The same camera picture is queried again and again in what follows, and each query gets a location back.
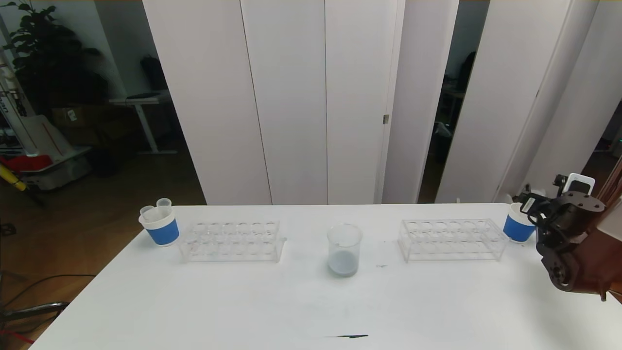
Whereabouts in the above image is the clear glass beaker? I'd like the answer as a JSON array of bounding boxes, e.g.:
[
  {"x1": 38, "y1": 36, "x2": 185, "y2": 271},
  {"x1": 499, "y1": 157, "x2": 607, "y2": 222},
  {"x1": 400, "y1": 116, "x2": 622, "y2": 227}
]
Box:
[{"x1": 327, "y1": 223, "x2": 363, "y2": 278}]

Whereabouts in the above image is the clear acrylic test tube rack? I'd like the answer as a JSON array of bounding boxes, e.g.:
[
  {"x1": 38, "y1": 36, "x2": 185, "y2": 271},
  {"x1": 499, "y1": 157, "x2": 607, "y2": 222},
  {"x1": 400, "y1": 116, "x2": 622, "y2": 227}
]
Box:
[
  {"x1": 178, "y1": 219, "x2": 287, "y2": 263},
  {"x1": 397, "y1": 217, "x2": 508, "y2": 262}
]

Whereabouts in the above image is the white paper cup blue sleeve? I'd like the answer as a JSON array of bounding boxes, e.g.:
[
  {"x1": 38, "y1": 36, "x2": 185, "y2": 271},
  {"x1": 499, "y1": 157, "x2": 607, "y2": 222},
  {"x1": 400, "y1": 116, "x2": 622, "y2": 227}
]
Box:
[
  {"x1": 138, "y1": 209, "x2": 180, "y2": 246},
  {"x1": 502, "y1": 203, "x2": 538, "y2": 243}
]

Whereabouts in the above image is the white desk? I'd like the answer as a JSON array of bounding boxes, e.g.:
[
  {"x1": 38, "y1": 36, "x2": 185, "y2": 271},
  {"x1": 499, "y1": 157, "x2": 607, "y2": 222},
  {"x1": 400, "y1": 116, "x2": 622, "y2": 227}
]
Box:
[{"x1": 110, "y1": 91, "x2": 178, "y2": 155}]

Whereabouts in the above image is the black backpack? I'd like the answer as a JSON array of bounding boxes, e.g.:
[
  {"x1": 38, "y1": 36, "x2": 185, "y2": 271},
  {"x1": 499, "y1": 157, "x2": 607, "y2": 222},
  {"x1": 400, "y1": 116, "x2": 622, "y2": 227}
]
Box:
[{"x1": 140, "y1": 55, "x2": 169, "y2": 92}]

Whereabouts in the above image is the brown cardboard box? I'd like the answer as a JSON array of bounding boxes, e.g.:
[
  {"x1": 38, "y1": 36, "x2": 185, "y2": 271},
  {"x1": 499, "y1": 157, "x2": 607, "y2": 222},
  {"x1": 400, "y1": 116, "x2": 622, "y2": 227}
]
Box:
[{"x1": 52, "y1": 106, "x2": 97, "y2": 128}]

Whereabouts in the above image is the white machine base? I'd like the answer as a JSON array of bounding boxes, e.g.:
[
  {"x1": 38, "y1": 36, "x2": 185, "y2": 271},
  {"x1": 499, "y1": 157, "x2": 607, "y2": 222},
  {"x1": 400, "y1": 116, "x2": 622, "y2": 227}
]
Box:
[{"x1": 19, "y1": 115, "x2": 93, "y2": 191}]

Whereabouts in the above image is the dark green potted plant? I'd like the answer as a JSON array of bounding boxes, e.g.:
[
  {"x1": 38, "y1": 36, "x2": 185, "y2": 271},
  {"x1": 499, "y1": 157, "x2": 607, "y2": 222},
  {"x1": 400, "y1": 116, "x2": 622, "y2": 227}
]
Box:
[{"x1": 2, "y1": 0, "x2": 110, "y2": 117}]

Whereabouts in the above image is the yellow tool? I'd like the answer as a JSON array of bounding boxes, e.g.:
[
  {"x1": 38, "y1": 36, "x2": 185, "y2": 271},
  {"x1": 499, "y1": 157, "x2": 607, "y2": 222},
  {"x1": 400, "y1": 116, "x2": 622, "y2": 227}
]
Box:
[{"x1": 0, "y1": 162, "x2": 28, "y2": 192}]

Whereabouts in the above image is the grey metal leg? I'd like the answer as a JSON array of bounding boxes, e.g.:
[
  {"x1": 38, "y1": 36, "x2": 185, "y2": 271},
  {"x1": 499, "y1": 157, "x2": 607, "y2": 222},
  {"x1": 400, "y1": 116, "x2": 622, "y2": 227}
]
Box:
[{"x1": 0, "y1": 301, "x2": 71, "y2": 321}]

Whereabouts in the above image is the white pole with lettering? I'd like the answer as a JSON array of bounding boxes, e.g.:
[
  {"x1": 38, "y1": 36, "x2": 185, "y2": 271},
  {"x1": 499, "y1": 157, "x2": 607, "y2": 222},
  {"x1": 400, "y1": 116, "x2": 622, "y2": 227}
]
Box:
[{"x1": 0, "y1": 46, "x2": 37, "y2": 156}]

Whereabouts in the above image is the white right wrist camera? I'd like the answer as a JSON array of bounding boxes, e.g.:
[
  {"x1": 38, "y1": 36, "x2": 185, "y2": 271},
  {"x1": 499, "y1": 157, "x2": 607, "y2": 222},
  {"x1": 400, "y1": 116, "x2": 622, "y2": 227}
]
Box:
[{"x1": 556, "y1": 173, "x2": 596, "y2": 196}]

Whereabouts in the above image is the black floor cable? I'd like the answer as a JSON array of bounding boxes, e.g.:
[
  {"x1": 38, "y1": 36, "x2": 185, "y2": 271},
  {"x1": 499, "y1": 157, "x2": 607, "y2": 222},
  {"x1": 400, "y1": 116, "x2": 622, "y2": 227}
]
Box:
[{"x1": 0, "y1": 275, "x2": 98, "y2": 312}]

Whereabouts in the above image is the red floor cable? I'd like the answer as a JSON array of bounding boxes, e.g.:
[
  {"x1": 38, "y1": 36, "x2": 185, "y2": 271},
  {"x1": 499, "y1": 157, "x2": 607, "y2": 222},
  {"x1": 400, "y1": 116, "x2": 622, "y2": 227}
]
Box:
[{"x1": 0, "y1": 330, "x2": 35, "y2": 345}]

